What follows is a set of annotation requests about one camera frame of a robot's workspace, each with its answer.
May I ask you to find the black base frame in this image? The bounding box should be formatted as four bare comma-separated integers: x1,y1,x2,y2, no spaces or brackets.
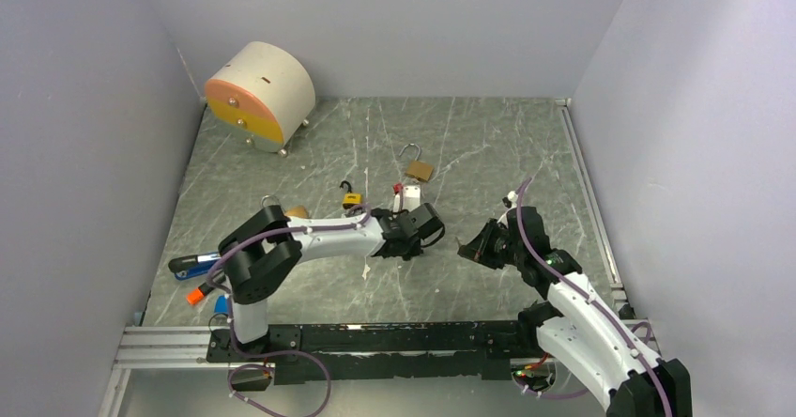
206,320,566,391

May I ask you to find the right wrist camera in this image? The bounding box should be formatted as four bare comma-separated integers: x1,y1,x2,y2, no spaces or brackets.
498,190,518,224

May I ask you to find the large brass padlock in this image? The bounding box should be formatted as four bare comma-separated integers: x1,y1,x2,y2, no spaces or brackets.
398,143,435,183

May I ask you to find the blue round cap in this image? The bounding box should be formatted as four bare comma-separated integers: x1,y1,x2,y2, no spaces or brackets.
213,296,229,315

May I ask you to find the small brass padlock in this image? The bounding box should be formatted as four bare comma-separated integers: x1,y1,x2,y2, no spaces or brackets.
260,194,310,219

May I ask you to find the round cream drawer cabinet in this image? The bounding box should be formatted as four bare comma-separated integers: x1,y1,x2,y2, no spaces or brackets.
204,41,316,157

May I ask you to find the yellow padlock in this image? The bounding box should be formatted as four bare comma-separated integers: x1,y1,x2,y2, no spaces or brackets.
339,180,363,210

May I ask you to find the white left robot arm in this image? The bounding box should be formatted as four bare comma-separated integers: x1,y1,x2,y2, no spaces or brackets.
207,203,445,361

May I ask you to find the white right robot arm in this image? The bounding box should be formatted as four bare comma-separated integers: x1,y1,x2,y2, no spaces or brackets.
457,206,693,416

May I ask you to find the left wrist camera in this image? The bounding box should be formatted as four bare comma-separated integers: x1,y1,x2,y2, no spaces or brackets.
392,183,421,213

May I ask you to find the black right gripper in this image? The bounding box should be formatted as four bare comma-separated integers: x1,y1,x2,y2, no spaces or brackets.
460,218,525,270

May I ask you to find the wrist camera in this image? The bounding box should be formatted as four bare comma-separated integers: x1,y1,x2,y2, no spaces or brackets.
392,183,421,213
498,190,518,224

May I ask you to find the orange black marker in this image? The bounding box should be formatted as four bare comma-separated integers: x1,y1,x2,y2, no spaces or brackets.
185,281,216,306

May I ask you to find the blue usb stick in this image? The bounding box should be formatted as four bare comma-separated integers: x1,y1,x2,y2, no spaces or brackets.
167,252,221,281

